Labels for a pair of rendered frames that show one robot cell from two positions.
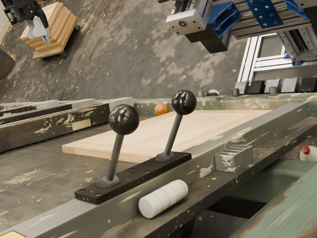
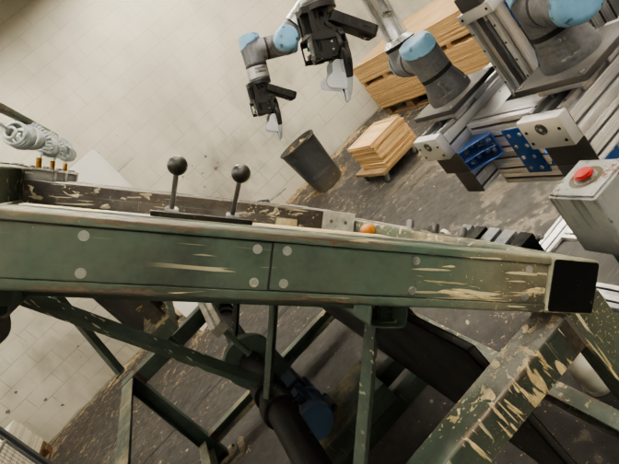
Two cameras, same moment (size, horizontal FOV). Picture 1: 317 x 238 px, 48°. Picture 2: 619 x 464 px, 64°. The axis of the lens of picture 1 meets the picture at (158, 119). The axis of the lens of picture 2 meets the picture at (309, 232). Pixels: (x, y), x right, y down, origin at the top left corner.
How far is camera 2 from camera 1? 0.68 m
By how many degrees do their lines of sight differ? 28
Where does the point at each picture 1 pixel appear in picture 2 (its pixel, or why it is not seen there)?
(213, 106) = (405, 235)
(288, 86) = (503, 237)
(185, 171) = not seen: hidden behind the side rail
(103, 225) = not seen: hidden behind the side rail
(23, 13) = (261, 108)
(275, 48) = not seen: hidden behind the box
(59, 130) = (261, 219)
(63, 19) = (399, 136)
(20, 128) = (225, 204)
